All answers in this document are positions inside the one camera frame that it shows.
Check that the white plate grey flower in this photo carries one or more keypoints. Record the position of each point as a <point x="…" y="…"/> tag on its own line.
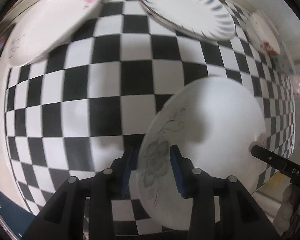
<point x="213" y="121"/>

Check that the white plate pink blossoms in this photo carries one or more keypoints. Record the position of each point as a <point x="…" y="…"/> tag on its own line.
<point x="45" y="26"/>

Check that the white plate blue leaf rim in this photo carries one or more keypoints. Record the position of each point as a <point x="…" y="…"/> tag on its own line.
<point x="201" y="19"/>

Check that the white bowl red flowers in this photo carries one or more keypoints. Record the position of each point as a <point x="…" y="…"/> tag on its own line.
<point x="261" y="35"/>

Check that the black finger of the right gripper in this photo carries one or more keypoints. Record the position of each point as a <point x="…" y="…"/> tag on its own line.
<point x="271" y="158"/>

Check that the black white checkered mat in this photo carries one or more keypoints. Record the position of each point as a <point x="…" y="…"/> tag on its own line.
<point x="74" y="111"/>

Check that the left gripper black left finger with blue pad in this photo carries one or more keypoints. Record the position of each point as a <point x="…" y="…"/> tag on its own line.
<point x="110" y="183"/>

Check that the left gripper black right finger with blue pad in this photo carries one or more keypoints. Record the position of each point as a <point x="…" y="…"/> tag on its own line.
<point x="196" y="184"/>

